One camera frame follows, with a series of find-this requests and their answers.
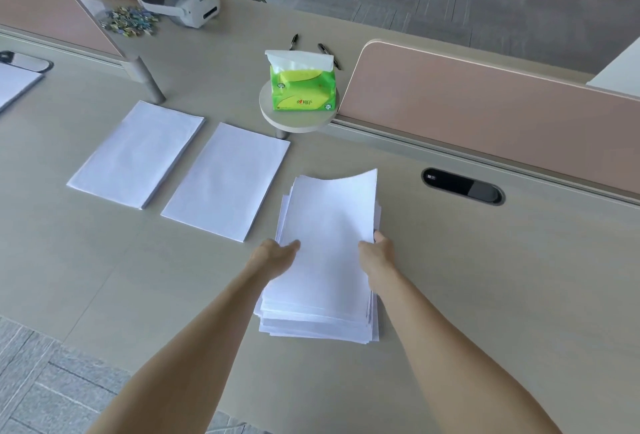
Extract round beige stand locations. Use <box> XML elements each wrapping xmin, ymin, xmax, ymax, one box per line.
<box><xmin>258</xmin><ymin>81</ymin><xmax>341</xmax><ymax>140</ymax></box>

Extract neat white paper stack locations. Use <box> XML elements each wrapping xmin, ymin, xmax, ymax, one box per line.
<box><xmin>66</xmin><ymin>100</ymin><xmax>206</xmax><ymax>211</ymax></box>
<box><xmin>160</xmin><ymin>122</ymin><xmax>291</xmax><ymax>243</ymax></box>

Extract messy white paper stack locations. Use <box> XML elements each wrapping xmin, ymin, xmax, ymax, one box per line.
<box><xmin>253</xmin><ymin>168</ymin><xmax>383</xmax><ymax>345</ymax></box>

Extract green tissue pack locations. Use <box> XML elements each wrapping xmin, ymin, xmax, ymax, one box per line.
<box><xmin>264</xmin><ymin>49</ymin><xmax>337</xmax><ymax>112</ymax></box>

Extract white paper sheet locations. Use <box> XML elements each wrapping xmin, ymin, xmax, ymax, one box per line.
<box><xmin>0</xmin><ymin>63</ymin><xmax>45</xmax><ymax>113</ymax></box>

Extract black cable grommet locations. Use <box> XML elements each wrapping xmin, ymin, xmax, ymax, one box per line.
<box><xmin>0</xmin><ymin>51</ymin><xmax>54</xmax><ymax>73</ymax></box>
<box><xmin>421</xmin><ymin>168</ymin><xmax>506</xmax><ymax>206</ymax></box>

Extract pink desk divider panel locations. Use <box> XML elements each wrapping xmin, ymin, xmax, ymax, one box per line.
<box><xmin>339</xmin><ymin>39</ymin><xmax>640</xmax><ymax>206</ymax></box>
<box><xmin>0</xmin><ymin>0</ymin><xmax>132</xmax><ymax>62</ymax></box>

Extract person's left forearm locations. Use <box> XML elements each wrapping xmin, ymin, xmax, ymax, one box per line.
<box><xmin>85</xmin><ymin>261</ymin><xmax>279</xmax><ymax>434</ymax></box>

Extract person's right forearm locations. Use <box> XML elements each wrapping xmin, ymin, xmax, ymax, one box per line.
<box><xmin>370</xmin><ymin>261</ymin><xmax>563</xmax><ymax>434</ymax></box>

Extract pile of colourful small pieces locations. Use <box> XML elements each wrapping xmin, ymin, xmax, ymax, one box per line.
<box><xmin>99</xmin><ymin>5</ymin><xmax>162</xmax><ymax>39</ymax></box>

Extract grey metal divider post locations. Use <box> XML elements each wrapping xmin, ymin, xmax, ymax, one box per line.
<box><xmin>122</xmin><ymin>55</ymin><xmax>167</xmax><ymax>105</ymax></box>

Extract white desk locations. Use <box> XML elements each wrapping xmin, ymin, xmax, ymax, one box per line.
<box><xmin>585</xmin><ymin>35</ymin><xmax>640</xmax><ymax>99</ymax></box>

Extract person's left hand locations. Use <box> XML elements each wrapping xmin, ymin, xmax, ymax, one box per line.
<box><xmin>248</xmin><ymin>238</ymin><xmax>302</xmax><ymax>282</ymax></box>

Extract person's right hand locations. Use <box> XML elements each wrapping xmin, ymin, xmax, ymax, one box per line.
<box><xmin>357</xmin><ymin>231</ymin><xmax>399</xmax><ymax>280</ymax></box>

